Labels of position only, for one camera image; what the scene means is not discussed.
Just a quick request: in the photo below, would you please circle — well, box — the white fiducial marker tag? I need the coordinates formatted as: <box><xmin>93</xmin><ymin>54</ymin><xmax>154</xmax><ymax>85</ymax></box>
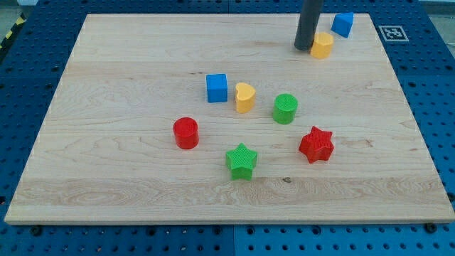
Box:
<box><xmin>378</xmin><ymin>25</ymin><xmax>409</xmax><ymax>42</ymax></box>

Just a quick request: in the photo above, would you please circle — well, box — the red star block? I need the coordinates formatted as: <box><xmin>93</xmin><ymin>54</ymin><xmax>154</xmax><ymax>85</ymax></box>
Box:
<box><xmin>299</xmin><ymin>126</ymin><xmax>334</xmax><ymax>164</ymax></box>

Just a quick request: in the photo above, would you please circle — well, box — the green cylinder block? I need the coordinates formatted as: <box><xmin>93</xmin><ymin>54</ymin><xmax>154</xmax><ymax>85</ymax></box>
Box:
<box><xmin>272</xmin><ymin>93</ymin><xmax>298</xmax><ymax>124</ymax></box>

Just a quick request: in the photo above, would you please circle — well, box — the red cylinder block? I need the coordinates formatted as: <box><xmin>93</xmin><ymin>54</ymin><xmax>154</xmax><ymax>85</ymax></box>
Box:
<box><xmin>173</xmin><ymin>117</ymin><xmax>199</xmax><ymax>149</ymax></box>

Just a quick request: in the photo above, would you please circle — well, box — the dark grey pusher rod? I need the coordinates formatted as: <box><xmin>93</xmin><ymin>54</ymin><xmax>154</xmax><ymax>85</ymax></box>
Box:
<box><xmin>294</xmin><ymin>0</ymin><xmax>323</xmax><ymax>51</ymax></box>

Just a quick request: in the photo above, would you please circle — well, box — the wooden board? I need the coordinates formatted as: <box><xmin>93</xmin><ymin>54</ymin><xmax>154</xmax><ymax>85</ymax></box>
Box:
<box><xmin>5</xmin><ymin>14</ymin><xmax>454</xmax><ymax>225</ymax></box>

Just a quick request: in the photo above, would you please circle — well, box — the yellow heart block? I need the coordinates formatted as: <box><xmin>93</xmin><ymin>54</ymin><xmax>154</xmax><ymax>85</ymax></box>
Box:
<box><xmin>235</xmin><ymin>82</ymin><xmax>256</xmax><ymax>114</ymax></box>

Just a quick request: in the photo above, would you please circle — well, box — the yellow black hazard tape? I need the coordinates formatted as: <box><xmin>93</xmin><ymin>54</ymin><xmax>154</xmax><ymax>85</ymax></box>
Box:
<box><xmin>1</xmin><ymin>13</ymin><xmax>26</xmax><ymax>51</ymax></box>

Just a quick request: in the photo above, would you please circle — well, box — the blue cube block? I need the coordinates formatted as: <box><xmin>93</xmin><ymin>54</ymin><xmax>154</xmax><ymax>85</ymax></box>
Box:
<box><xmin>205</xmin><ymin>73</ymin><xmax>228</xmax><ymax>103</ymax></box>

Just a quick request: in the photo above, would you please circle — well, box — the green star block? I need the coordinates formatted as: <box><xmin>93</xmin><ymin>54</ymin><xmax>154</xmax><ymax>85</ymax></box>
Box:
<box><xmin>225</xmin><ymin>143</ymin><xmax>258</xmax><ymax>181</ymax></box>

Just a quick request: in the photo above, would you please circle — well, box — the yellow hexagon block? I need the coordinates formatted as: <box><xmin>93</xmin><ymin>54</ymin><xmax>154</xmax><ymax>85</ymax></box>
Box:
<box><xmin>310</xmin><ymin>32</ymin><xmax>334</xmax><ymax>59</ymax></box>

